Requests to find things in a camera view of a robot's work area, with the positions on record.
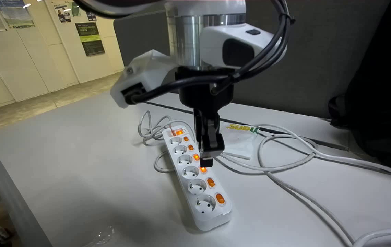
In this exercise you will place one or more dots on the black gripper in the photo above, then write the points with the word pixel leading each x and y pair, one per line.
pixel 199 97

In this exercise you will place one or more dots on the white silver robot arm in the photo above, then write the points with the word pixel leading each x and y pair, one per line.
pixel 211 50

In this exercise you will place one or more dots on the green wall poster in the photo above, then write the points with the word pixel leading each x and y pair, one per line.
pixel 89 39

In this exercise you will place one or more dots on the grey partition panel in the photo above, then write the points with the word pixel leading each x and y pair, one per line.
pixel 325 43

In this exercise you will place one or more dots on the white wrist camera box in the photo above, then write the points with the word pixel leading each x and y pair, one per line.
pixel 142 75

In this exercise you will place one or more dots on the white six-socket power strip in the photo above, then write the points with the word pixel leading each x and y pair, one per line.
pixel 210 205

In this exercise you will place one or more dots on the white wall notice sheets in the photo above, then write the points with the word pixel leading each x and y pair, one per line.
pixel 13 14

